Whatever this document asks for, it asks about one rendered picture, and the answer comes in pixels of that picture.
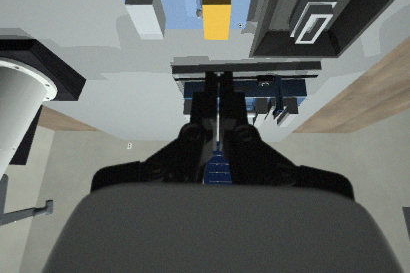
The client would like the yellow rectangular block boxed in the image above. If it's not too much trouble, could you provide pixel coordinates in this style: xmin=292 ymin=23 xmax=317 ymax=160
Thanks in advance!
xmin=202 ymin=0 xmax=231 ymax=40

